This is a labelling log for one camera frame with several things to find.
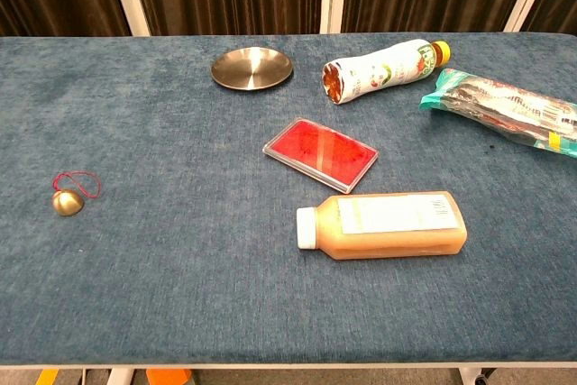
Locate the round stainless steel plate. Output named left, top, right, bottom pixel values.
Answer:
left=210, top=46, right=294, bottom=91

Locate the teal plastic snack packet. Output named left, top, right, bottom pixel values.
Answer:
left=418, top=68, right=577, bottom=160

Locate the orange block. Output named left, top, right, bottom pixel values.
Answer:
left=145, top=368, right=193, bottom=385

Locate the orange juice bottle white cap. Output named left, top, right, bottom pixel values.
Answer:
left=296, top=190, right=469, bottom=261

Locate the gold bell with red string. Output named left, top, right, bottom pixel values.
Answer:
left=50, top=171, right=101, bottom=217

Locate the tea bottle with yellow cap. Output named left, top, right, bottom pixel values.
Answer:
left=321, top=38, right=453, bottom=107

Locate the clear case with red pad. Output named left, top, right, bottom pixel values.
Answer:
left=262, top=117, right=380, bottom=196

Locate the blue fabric table cover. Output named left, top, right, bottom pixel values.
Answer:
left=0, top=32, right=577, bottom=366

